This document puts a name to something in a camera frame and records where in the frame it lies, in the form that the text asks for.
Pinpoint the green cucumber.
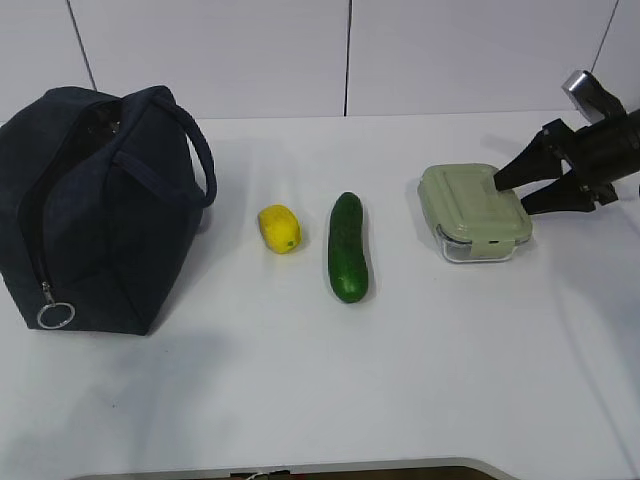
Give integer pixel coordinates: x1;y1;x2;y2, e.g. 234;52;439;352
327;192;369;304

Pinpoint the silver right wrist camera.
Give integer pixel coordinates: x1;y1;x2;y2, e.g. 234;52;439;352
562;70;607;124

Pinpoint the yellow lemon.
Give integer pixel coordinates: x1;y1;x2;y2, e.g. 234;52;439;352
258;204;301;254

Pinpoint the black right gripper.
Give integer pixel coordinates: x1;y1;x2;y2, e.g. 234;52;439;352
494;111;639;215

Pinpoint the navy blue lunch bag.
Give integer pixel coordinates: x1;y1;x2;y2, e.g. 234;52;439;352
1;86;217;336

